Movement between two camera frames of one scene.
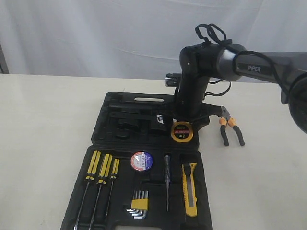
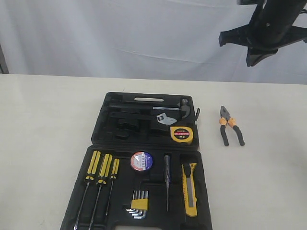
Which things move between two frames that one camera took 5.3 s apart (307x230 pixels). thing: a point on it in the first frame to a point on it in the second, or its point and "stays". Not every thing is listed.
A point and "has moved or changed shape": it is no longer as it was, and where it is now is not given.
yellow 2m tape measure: [182, 131] has moved or changed shape
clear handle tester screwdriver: [167, 161] stays
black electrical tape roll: [141, 161] stays
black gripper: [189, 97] to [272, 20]
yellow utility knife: [188, 178] stays
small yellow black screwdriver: [115, 166] stays
